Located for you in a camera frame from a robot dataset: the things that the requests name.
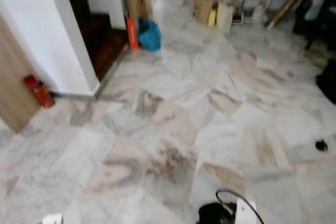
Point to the small black floor object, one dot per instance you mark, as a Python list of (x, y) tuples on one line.
[(321, 145)]

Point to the large black object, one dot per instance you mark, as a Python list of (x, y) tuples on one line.
[(326, 80)]

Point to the light wooden door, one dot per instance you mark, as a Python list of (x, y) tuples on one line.
[(13, 77)]

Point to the blue plastic bag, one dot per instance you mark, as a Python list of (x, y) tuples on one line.
[(149, 35)]

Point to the red fire extinguisher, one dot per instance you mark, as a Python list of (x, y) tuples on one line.
[(41, 92)]

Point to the yellow bottle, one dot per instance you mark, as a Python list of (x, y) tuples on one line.
[(212, 17)]

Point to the cream container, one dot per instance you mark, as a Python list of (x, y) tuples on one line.
[(224, 17)]

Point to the orange carton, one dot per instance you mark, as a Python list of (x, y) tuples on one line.
[(132, 34)]

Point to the small cardboard box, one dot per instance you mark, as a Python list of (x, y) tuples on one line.
[(203, 9)]

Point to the dark wooden staircase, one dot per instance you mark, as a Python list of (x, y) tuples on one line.
[(100, 38)]

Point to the black dining chair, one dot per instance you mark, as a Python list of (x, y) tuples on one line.
[(315, 17)]

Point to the tall cardboard box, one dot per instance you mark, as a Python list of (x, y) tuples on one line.
[(136, 1)]

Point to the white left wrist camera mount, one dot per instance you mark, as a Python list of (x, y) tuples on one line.
[(52, 219)]

